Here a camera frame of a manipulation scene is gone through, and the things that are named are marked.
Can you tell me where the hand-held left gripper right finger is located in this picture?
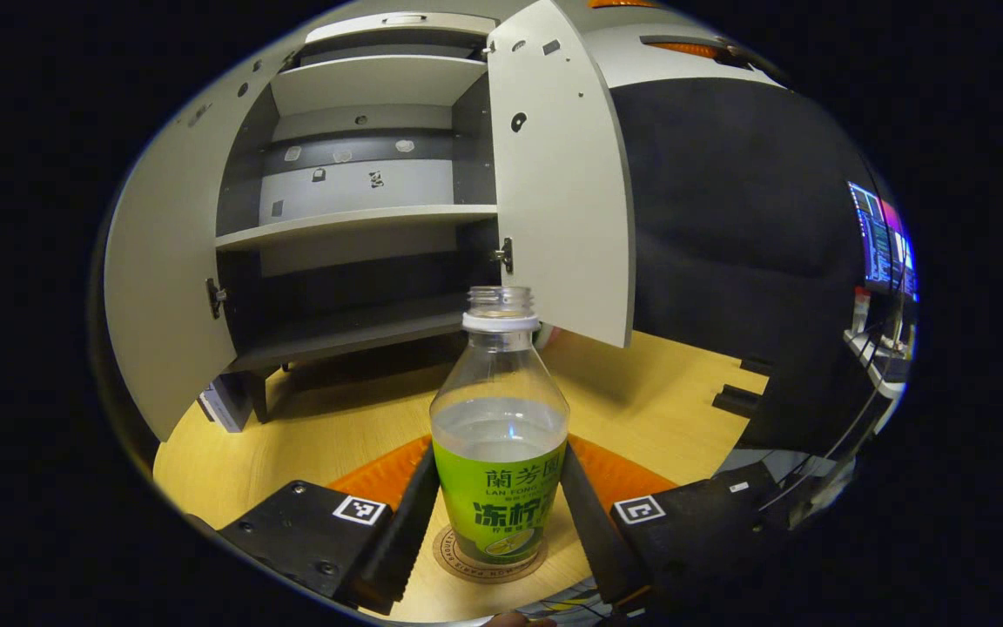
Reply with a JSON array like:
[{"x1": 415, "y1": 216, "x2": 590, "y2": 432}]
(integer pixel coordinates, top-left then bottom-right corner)
[{"x1": 559, "y1": 434, "x2": 785, "y2": 610}]

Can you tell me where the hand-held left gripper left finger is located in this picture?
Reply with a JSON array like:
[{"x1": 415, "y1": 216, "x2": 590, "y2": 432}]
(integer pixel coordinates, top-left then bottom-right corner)
[{"x1": 219, "y1": 435, "x2": 441, "y2": 616}]

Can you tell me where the round brown coaster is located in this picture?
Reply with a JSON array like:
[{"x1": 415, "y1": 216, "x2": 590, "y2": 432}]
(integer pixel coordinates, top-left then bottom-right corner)
[{"x1": 432, "y1": 522, "x2": 548, "y2": 584}]

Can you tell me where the green label plastic bottle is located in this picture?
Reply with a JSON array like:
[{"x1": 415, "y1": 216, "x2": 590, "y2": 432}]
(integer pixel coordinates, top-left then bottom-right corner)
[{"x1": 429, "y1": 287, "x2": 570, "y2": 567}]

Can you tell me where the white cabinet door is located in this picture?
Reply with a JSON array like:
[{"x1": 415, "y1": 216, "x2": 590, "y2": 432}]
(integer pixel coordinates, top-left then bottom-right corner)
[
  {"x1": 104, "y1": 44, "x2": 293, "y2": 442},
  {"x1": 486, "y1": 0, "x2": 637, "y2": 349}
]

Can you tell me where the white cabinet drawer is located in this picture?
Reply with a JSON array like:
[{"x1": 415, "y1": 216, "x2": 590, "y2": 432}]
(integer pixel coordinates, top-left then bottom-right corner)
[{"x1": 304, "y1": 12, "x2": 502, "y2": 44}]

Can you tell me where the grey white cabinet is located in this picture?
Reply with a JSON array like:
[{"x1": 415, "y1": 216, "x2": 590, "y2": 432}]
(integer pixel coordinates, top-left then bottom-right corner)
[{"x1": 201, "y1": 10, "x2": 511, "y2": 425}]

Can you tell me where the light grey book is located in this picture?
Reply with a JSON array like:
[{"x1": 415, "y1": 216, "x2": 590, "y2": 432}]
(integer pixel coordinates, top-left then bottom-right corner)
[{"x1": 197, "y1": 374, "x2": 254, "y2": 434}]

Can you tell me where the computer monitor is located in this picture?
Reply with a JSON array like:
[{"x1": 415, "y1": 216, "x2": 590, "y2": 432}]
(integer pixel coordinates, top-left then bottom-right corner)
[{"x1": 847, "y1": 180, "x2": 919, "y2": 301}]

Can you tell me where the white side desk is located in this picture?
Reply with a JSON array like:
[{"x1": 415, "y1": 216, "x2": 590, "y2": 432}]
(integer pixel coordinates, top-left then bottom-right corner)
[{"x1": 844, "y1": 327, "x2": 913, "y2": 435}]

